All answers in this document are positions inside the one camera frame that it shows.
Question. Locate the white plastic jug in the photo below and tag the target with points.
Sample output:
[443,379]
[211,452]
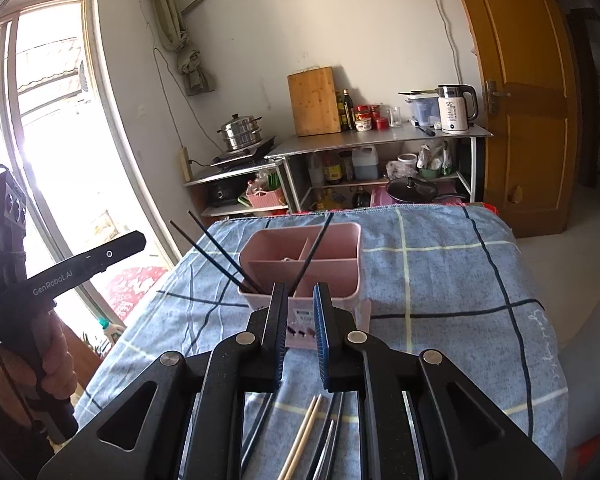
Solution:
[365,163]

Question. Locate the window frame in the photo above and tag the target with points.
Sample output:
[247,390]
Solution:
[63,140]

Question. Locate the small steel side shelf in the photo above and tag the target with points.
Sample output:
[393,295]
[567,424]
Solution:
[217,193]

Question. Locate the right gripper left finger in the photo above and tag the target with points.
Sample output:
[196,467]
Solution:
[273,343]

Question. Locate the blue plaid tablecloth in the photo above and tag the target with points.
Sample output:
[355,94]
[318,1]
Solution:
[444,277]

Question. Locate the light wooden chopstick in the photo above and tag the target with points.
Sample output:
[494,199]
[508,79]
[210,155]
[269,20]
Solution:
[302,439]
[296,439]

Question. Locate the steel kitchen shelf table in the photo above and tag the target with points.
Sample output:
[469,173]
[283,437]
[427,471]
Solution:
[389,143]

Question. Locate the stainless steel steamer pot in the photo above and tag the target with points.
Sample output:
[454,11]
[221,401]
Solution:
[241,132]

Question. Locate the pink small basket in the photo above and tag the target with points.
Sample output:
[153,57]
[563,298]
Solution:
[261,198]

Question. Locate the white electric kettle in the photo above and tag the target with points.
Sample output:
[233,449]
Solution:
[458,107]

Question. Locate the red lidded jar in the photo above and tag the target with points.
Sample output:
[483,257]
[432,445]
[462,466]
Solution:
[363,118]

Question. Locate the black frying pan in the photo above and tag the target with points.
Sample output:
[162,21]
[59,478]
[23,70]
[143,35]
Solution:
[412,190]

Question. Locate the wooden door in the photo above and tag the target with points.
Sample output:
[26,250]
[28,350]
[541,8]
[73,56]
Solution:
[530,88]

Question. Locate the hanging grey cloth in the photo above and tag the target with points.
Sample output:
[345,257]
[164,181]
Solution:
[174,37]

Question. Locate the person's left hand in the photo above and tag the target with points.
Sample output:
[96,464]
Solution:
[59,379]

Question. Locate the induction cooktop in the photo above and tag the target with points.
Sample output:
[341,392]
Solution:
[251,153]

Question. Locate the clear plastic container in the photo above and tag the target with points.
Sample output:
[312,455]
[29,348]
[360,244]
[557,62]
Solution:
[424,106]

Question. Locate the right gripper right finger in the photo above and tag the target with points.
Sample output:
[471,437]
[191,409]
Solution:
[330,325]

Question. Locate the pink plastic utensil basket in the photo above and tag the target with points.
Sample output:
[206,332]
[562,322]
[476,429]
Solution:
[287,255]

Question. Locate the dark soy sauce bottle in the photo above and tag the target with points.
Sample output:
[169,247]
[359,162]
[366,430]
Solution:
[348,109]

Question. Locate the black chopstick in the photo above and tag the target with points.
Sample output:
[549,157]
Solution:
[313,249]
[324,454]
[234,277]
[252,283]
[253,435]

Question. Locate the bamboo cutting board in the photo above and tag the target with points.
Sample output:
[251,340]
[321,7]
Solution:
[313,102]

